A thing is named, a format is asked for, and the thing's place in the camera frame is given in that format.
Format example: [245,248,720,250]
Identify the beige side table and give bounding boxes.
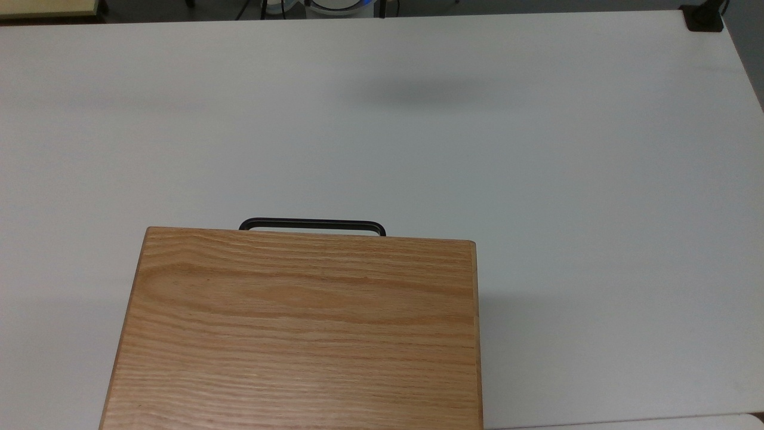
[0,0,109,22]

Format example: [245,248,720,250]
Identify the black metal handle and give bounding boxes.
[239,218,387,238]

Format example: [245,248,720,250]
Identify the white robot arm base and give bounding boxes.
[304,0,375,18]

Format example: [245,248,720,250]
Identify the oak wooden cabinet box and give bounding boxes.
[99,226,484,430]

